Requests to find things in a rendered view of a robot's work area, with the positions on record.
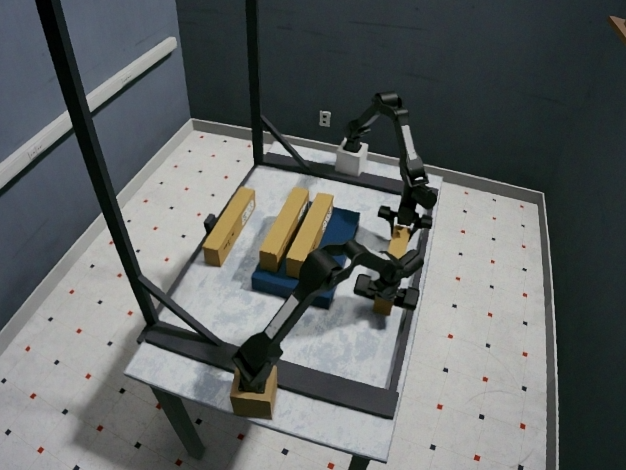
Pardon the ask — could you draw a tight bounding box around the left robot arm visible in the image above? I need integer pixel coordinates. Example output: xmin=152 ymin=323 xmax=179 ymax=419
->
xmin=342 ymin=91 xmax=437 ymax=227

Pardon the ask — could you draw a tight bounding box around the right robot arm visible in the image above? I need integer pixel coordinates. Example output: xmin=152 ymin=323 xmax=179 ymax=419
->
xmin=231 ymin=239 xmax=424 ymax=394

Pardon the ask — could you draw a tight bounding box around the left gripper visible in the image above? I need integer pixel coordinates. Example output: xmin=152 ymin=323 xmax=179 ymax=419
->
xmin=377 ymin=196 xmax=433 ymax=242

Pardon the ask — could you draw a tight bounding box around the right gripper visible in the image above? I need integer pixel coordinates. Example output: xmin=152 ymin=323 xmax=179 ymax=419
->
xmin=353 ymin=273 xmax=420 ymax=311

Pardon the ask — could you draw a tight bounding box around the brown cardboard carton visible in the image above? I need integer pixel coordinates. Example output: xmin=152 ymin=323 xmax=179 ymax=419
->
xmin=202 ymin=187 xmax=256 ymax=267
xmin=259 ymin=187 xmax=309 ymax=273
xmin=286 ymin=192 xmax=334 ymax=279
xmin=373 ymin=225 xmax=411 ymax=316

